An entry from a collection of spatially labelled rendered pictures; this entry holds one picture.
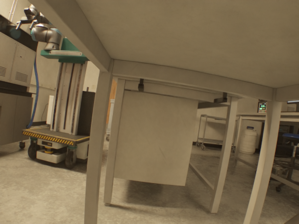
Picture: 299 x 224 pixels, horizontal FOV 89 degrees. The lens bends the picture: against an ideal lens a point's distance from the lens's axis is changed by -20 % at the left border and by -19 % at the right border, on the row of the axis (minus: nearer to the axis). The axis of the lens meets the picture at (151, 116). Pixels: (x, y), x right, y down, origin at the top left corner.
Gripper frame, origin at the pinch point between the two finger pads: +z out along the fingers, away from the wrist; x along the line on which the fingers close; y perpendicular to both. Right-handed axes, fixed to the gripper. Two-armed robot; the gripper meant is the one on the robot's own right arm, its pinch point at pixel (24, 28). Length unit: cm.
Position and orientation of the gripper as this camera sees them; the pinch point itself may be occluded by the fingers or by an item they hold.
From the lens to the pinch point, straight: 187.8
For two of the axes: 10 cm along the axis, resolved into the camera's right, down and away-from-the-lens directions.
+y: -1.2, 3.8, 9.2
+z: 0.2, 9.3, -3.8
